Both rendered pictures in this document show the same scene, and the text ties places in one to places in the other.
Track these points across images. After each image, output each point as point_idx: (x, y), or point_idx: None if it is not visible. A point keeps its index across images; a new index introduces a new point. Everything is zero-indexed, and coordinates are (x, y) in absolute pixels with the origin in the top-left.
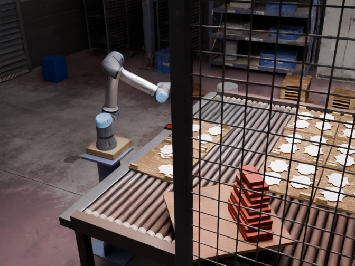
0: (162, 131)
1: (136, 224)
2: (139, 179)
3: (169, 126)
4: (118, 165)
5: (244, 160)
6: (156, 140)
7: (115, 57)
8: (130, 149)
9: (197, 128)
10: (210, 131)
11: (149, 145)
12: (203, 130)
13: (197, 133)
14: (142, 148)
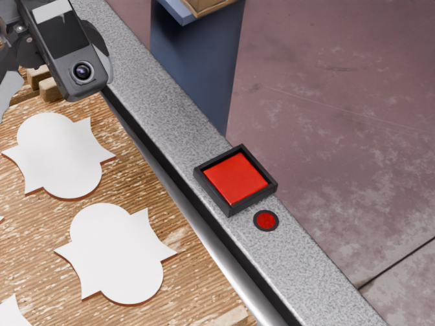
0: (213, 130)
1: None
2: None
3: (237, 173)
4: (159, 4)
5: None
6: (133, 68)
7: None
8: (173, 3)
9: (90, 271)
10: (2, 318)
11: (107, 30)
12: (61, 298)
13: (46, 246)
14: (98, 0)
